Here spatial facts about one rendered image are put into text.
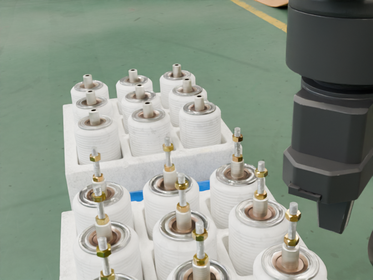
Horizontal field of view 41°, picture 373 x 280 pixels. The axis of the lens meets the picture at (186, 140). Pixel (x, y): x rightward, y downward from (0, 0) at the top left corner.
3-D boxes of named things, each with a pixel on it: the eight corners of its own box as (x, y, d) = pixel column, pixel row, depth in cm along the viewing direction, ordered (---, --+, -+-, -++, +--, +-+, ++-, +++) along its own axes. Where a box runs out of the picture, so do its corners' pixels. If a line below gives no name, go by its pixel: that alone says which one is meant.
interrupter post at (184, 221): (177, 221, 75) (176, 204, 74) (193, 223, 75) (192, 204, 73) (174, 231, 73) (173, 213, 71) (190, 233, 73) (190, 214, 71)
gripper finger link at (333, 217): (313, 220, 42) (319, 155, 39) (352, 232, 40) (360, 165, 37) (306, 230, 40) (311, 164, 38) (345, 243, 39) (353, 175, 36)
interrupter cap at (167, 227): (165, 210, 78) (164, 207, 77) (212, 214, 76) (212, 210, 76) (153, 241, 71) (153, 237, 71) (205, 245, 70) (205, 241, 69)
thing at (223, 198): (203, 264, 93) (200, 181, 84) (225, 235, 100) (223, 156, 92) (251, 280, 88) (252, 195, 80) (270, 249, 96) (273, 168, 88)
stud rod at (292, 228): (287, 254, 64) (290, 205, 61) (286, 249, 65) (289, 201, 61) (295, 254, 64) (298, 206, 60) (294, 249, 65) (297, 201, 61)
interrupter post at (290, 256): (302, 266, 65) (304, 246, 64) (290, 274, 64) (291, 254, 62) (289, 256, 67) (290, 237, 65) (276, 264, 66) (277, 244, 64)
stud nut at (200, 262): (192, 265, 61) (192, 260, 61) (193, 256, 63) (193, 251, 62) (208, 266, 61) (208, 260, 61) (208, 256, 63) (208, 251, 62)
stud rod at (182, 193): (181, 215, 74) (179, 171, 70) (187, 216, 73) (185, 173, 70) (179, 219, 73) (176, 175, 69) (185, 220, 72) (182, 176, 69)
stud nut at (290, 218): (285, 221, 61) (285, 216, 61) (284, 213, 63) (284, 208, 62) (301, 222, 61) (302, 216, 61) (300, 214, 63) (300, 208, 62)
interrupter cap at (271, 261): (331, 268, 65) (332, 264, 64) (291, 294, 61) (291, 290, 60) (288, 239, 70) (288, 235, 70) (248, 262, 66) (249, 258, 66)
